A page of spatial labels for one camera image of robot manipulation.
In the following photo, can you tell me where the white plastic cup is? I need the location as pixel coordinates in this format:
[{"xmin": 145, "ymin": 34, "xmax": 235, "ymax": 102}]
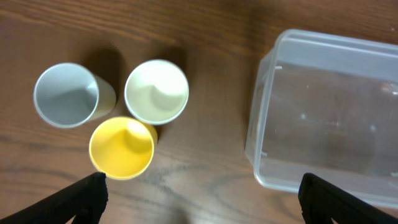
[{"xmin": 124, "ymin": 59, "xmax": 189, "ymax": 125}]

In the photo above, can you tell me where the yellow plastic cup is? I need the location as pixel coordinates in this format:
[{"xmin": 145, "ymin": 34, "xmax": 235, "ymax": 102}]
[{"xmin": 89, "ymin": 116, "xmax": 158, "ymax": 180}]

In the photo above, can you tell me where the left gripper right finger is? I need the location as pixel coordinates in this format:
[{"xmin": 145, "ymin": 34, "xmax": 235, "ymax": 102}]
[{"xmin": 298, "ymin": 173, "xmax": 397, "ymax": 224}]

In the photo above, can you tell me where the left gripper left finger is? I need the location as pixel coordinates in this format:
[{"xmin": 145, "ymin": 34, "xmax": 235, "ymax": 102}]
[{"xmin": 1, "ymin": 172, "xmax": 108, "ymax": 224}]

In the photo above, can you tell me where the clear plastic container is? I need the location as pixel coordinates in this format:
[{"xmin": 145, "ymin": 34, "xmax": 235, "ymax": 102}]
[{"xmin": 245, "ymin": 29, "xmax": 397, "ymax": 208}]

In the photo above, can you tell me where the grey plastic cup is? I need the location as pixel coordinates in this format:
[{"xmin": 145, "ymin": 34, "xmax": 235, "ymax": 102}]
[{"xmin": 33, "ymin": 63, "xmax": 117, "ymax": 129}]

